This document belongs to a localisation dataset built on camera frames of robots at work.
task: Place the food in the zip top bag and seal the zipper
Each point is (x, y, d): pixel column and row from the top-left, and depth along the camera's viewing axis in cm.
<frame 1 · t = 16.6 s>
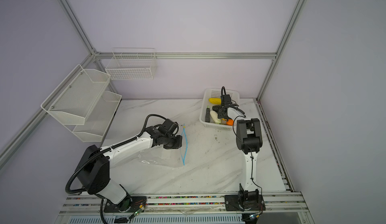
left hand: (180, 146, 84), fingers closed
right hand: (224, 113, 106), fingers open
clear zip top bag: (157, 154, 93), on the table
yellow corn cob: (216, 101, 117), point 5 cm above the table

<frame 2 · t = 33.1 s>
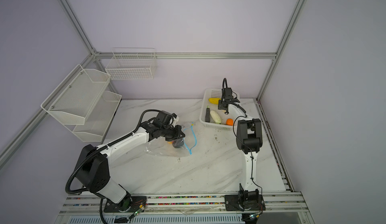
left hand: (184, 136, 83), fingers closed
right hand: (224, 103, 104), fingers open
yellow orange fruit: (170, 142, 94), point 4 cm above the table
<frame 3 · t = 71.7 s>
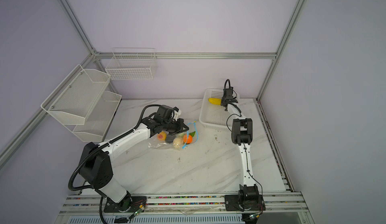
left hand: (188, 129, 82), fingers closed
right hand: (227, 99, 116), fingers open
yellow orange fruit: (162, 136, 95), point 6 cm above the table
beige potato: (177, 142, 92), point 6 cm above the table
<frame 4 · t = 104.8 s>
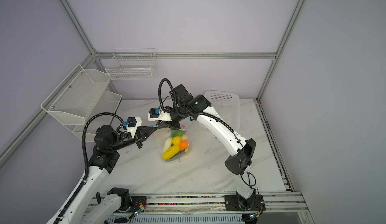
left hand: (154, 128, 67), fingers closed
right hand: (156, 122, 67), fingers closed
clear zip top bag: (164, 137, 86), point 13 cm above the table
yellow corn cob: (170, 152, 84), point 10 cm above the table
yellow lemon: (176, 140, 85), point 13 cm above the table
orange tangerine: (183, 145, 83), point 13 cm above the table
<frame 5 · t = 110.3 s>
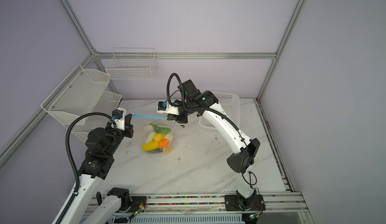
left hand: (128, 115, 69), fingers closed
right hand: (167, 113, 71), fingers closed
yellow corn cob: (152, 145, 86), point 11 cm above the table
yellow lemon: (158, 137, 84), point 15 cm above the table
orange tangerine: (163, 143, 81), point 15 cm above the table
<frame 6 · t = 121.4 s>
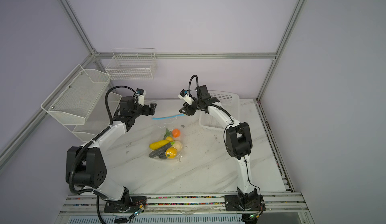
left hand: (147, 103, 89), fingers open
right hand: (181, 106, 91), fingers open
yellow corn cob: (155, 145, 88), point 9 cm above the table
yellow lemon: (171, 152, 84), point 9 cm above the table
orange tangerine: (176, 132, 98), point 5 cm above the table
